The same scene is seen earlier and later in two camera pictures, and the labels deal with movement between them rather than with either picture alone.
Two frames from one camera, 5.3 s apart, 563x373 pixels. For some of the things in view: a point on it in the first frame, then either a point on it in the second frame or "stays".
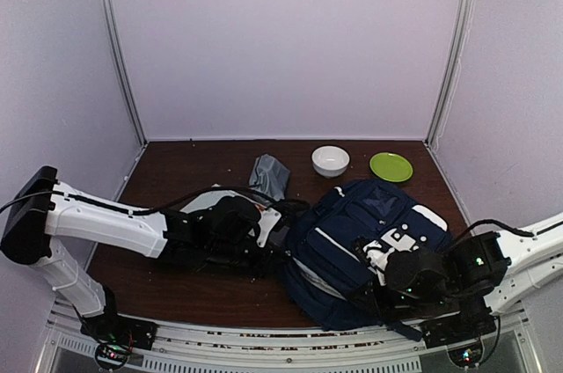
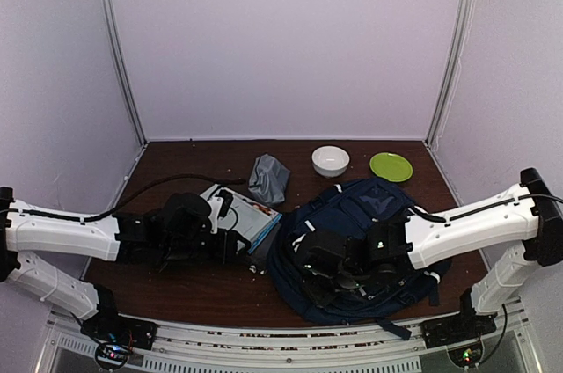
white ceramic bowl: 330,161 stays
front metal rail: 183,348 stays
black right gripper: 374,304 -> 319,296
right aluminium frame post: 446,95 stays
